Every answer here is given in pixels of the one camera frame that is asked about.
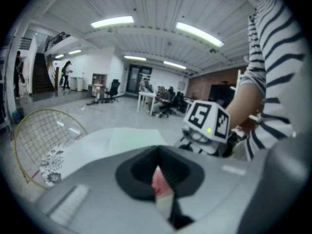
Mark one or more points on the black office chair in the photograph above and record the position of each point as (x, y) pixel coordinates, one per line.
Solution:
(114, 88)

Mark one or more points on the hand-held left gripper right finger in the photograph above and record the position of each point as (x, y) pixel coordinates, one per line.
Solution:
(185, 177)

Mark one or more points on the low white cabinet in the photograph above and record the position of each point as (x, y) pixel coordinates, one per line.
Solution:
(76, 83)

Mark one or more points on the white metal storage rack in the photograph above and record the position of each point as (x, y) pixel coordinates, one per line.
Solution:
(6, 82)

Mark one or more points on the pink small object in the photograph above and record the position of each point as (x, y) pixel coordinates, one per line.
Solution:
(159, 183)

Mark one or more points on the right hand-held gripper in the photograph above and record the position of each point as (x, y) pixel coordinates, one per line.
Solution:
(202, 118)

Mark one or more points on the wooden shelf unit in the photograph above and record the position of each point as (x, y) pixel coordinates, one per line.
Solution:
(99, 78)

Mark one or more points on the dark staircase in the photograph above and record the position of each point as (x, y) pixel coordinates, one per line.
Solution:
(42, 77)

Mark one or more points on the dark glass door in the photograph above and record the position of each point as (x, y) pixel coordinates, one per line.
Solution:
(139, 79)

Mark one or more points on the small teal bin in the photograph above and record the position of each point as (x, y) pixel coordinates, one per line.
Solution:
(18, 115)

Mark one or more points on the striped long-sleeve shirt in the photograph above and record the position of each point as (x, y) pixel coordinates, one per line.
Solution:
(278, 57)

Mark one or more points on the floral seat cushion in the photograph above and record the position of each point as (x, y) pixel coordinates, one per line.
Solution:
(52, 164)

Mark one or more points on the person's right forearm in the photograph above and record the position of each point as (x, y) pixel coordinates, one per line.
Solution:
(245, 106)

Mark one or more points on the long ceiling light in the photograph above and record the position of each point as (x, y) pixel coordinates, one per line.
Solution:
(135, 58)
(59, 56)
(200, 33)
(174, 64)
(112, 21)
(74, 52)

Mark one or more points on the small grey desk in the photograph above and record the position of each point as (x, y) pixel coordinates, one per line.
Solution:
(97, 86)

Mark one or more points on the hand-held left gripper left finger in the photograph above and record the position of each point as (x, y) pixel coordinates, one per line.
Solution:
(134, 179)

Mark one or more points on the white work desk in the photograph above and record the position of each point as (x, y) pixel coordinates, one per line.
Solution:
(146, 94)

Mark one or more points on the black wall screen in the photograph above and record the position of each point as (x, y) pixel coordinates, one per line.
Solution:
(221, 94)

